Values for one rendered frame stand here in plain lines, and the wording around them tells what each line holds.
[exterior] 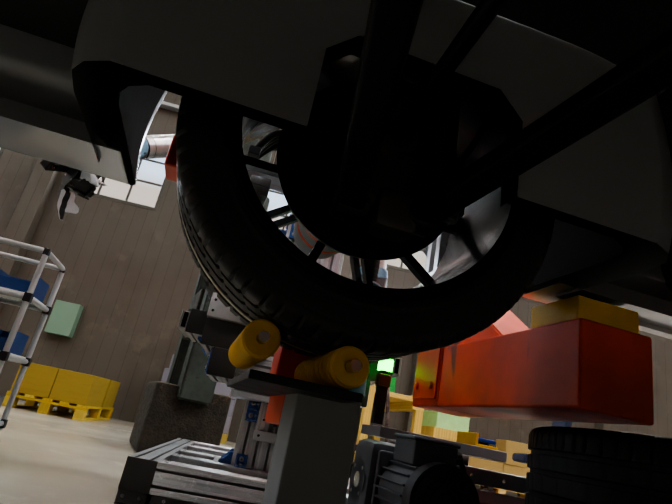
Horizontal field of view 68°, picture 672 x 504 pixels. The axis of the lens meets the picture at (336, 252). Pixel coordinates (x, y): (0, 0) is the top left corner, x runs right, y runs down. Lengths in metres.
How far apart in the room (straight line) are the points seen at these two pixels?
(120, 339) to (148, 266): 1.24
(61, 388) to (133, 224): 3.34
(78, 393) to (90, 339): 2.15
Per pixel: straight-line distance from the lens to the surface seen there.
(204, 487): 1.69
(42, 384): 6.84
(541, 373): 1.07
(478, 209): 1.01
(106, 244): 9.05
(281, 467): 0.76
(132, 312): 8.66
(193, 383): 4.15
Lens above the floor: 0.40
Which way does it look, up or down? 20 degrees up
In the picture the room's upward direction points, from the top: 11 degrees clockwise
